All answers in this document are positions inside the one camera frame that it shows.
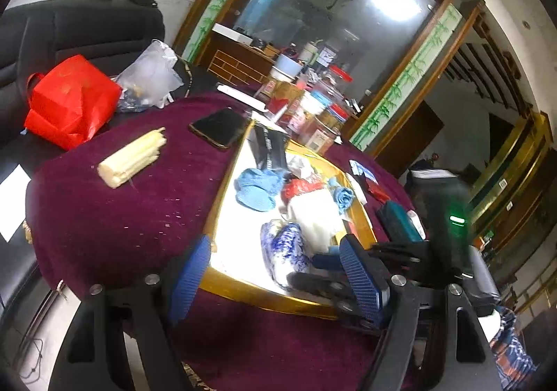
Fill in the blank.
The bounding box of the blue white patterned packet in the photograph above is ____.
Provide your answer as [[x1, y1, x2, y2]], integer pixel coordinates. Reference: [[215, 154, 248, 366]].
[[260, 220, 311, 289]]

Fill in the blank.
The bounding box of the light blue towel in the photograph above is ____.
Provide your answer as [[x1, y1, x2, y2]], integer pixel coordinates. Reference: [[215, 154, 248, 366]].
[[234, 169, 284, 212]]

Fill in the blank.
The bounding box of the white cloth bundle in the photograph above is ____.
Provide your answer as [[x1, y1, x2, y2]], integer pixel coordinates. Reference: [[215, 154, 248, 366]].
[[287, 189, 346, 253]]

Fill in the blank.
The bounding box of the plaid sleeve forearm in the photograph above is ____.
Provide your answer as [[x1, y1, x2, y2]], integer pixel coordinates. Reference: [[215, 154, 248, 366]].
[[490, 306, 537, 390]]

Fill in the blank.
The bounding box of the red foil packet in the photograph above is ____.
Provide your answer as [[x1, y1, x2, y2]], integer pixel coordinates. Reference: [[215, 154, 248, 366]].
[[366, 178, 391, 205]]

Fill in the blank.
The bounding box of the blue white flat packet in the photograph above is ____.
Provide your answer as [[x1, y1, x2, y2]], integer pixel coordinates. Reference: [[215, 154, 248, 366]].
[[349, 159, 378, 184]]

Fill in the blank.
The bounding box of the maroon plush tablecloth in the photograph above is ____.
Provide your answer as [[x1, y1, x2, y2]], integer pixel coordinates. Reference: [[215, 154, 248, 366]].
[[24, 84, 433, 391]]

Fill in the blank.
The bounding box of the red plastic wrapper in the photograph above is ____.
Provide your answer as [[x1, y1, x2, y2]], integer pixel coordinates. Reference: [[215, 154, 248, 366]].
[[280, 176, 325, 205]]

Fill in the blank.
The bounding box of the cream candle bundle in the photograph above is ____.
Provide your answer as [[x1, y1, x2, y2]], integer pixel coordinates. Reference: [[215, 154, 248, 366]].
[[97, 127, 167, 189]]

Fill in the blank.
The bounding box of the orange label snack jar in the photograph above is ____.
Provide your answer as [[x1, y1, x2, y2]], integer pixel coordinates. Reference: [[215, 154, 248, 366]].
[[298, 104, 349, 155]]

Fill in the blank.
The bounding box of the black rectangular pack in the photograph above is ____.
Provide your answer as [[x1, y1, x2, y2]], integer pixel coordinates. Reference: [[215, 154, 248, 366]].
[[253, 123, 290, 171]]

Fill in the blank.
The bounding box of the black smartphone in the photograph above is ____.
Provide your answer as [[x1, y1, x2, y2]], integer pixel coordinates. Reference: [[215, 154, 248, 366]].
[[188, 107, 248, 150]]

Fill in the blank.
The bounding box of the blue label plastic jar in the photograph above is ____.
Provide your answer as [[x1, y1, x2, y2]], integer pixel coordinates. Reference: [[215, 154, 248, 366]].
[[310, 79, 349, 112]]

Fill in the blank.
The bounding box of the red lid clear jar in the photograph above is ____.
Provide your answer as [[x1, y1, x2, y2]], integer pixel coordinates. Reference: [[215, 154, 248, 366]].
[[327, 65, 353, 90]]

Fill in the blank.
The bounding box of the clear plastic bag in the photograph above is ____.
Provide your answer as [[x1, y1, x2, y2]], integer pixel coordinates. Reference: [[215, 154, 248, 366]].
[[114, 40, 183, 113]]

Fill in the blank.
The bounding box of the white paper sheet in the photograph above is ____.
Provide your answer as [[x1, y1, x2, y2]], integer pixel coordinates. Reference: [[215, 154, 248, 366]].
[[0, 165, 31, 243]]

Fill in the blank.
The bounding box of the red gift bag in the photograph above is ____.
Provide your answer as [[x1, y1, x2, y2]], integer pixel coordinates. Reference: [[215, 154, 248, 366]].
[[25, 55, 122, 151]]

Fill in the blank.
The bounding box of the wooden cabinet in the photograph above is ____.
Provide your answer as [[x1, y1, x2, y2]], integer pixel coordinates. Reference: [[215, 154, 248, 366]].
[[196, 24, 275, 91]]

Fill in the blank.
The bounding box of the black leather sofa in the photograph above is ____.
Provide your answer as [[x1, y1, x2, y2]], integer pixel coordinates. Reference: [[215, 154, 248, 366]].
[[0, 0, 166, 331]]

